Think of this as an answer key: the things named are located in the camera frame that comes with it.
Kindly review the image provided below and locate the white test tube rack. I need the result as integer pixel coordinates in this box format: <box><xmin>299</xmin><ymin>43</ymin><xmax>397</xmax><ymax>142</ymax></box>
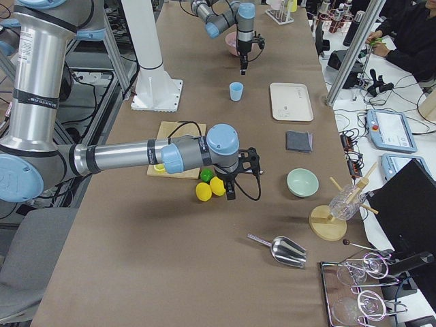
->
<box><xmin>266</xmin><ymin>0</ymin><xmax>294</xmax><ymax>25</ymax></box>

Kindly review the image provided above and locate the person in black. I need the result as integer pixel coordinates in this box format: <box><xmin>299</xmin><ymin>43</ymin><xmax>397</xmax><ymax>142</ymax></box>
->
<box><xmin>366</xmin><ymin>1</ymin><xmax>435</xmax><ymax>82</ymax></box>

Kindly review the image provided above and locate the steel ice scoop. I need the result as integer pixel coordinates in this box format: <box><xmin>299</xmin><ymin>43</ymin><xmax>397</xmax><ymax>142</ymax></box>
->
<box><xmin>247</xmin><ymin>234</ymin><xmax>307</xmax><ymax>268</ymax></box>

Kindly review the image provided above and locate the mint green bowl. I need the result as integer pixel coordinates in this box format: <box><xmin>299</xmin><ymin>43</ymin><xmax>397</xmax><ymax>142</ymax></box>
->
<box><xmin>286</xmin><ymin>168</ymin><xmax>319</xmax><ymax>198</ymax></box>

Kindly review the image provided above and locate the wooden cutting board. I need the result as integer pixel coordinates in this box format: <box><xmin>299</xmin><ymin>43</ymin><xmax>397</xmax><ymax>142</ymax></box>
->
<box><xmin>146</xmin><ymin>121</ymin><xmax>208</xmax><ymax>180</ymax></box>

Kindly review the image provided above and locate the blue teach pendant lower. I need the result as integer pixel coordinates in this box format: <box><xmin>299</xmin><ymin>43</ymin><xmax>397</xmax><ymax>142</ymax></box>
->
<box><xmin>381</xmin><ymin>154</ymin><xmax>430</xmax><ymax>181</ymax></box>

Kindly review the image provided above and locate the cream rabbit tray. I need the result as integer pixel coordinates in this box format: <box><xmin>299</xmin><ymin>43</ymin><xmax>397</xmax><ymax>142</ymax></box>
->
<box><xmin>270</xmin><ymin>82</ymin><xmax>313</xmax><ymax>122</ymax></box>

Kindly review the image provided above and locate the blue teach pendant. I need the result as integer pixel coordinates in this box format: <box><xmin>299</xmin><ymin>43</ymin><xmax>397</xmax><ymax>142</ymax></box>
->
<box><xmin>381</xmin><ymin>154</ymin><xmax>430</xmax><ymax>181</ymax></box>
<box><xmin>366</xmin><ymin>110</ymin><xmax>418</xmax><ymax>153</ymax></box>

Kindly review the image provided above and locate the wooden cup stand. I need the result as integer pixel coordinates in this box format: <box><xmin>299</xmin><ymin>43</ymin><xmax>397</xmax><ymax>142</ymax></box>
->
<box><xmin>309</xmin><ymin>162</ymin><xmax>379</xmax><ymax>241</ymax></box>

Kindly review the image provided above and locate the light blue plastic cup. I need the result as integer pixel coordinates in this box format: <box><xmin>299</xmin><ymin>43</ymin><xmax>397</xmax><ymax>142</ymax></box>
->
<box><xmin>229</xmin><ymin>82</ymin><xmax>244</xmax><ymax>102</ymax></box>

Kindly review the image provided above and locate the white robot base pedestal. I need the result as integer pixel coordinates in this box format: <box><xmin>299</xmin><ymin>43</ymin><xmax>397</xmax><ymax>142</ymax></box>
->
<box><xmin>121</xmin><ymin>0</ymin><xmax>183</xmax><ymax>112</ymax></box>

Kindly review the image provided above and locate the grey chair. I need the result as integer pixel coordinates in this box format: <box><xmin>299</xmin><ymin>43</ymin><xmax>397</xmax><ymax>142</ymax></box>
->
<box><xmin>1</xmin><ymin>207</ymin><xmax>78</xmax><ymax>324</ymax></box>

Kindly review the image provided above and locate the yellow lemon lower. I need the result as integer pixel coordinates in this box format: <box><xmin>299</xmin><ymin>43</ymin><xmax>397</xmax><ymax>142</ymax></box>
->
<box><xmin>196</xmin><ymin>182</ymin><xmax>212</xmax><ymax>202</ymax></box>

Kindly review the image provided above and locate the green lime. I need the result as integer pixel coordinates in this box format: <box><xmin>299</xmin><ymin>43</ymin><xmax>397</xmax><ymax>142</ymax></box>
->
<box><xmin>200</xmin><ymin>168</ymin><xmax>215</xmax><ymax>183</ymax></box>

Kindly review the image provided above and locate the clear glass on stand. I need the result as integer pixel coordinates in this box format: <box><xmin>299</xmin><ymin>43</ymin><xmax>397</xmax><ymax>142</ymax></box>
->
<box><xmin>328</xmin><ymin>185</ymin><xmax>365</xmax><ymax>221</ymax></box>

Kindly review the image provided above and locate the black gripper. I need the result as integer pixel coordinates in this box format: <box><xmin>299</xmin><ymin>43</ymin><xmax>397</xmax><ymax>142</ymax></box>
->
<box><xmin>214</xmin><ymin>147</ymin><xmax>261</xmax><ymax>200</ymax></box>
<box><xmin>237</xmin><ymin>32</ymin><xmax>265</xmax><ymax>75</ymax></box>

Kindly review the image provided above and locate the yellow lemon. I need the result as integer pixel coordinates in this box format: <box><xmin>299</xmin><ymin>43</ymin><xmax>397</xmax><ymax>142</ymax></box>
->
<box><xmin>209</xmin><ymin>176</ymin><xmax>226</xmax><ymax>196</ymax></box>
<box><xmin>196</xmin><ymin>182</ymin><xmax>212</xmax><ymax>202</ymax></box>

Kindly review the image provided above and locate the wire glass rack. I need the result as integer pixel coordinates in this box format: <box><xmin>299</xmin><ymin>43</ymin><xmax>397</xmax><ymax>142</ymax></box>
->
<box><xmin>318</xmin><ymin>250</ymin><xmax>430</xmax><ymax>327</ymax></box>

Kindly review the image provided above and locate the pink plastic bowl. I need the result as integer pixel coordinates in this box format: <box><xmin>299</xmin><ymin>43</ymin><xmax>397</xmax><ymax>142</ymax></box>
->
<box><xmin>225</xmin><ymin>31</ymin><xmax>239</xmax><ymax>57</ymax></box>

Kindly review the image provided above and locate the yellow lemon upper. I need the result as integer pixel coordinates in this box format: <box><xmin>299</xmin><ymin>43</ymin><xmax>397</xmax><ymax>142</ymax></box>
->
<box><xmin>209</xmin><ymin>176</ymin><xmax>226</xmax><ymax>196</ymax></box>

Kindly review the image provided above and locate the blue teach pendant upper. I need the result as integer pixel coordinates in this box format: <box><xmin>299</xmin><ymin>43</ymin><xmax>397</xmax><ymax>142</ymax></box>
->
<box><xmin>366</xmin><ymin>110</ymin><xmax>418</xmax><ymax>153</ymax></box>

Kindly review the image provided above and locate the black monitor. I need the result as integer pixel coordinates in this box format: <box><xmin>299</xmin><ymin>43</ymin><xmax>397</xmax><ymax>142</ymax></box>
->
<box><xmin>367</xmin><ymin>159</ymin><xmax>435</xmax><ymax>255</ymax></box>

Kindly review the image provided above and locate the grey folded cloth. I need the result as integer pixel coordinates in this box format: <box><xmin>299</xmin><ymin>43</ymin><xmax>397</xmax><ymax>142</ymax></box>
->
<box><xmin>285</xmin><ymin>131</ymin><xmax>313</xmax><ymax>153</ymax></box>

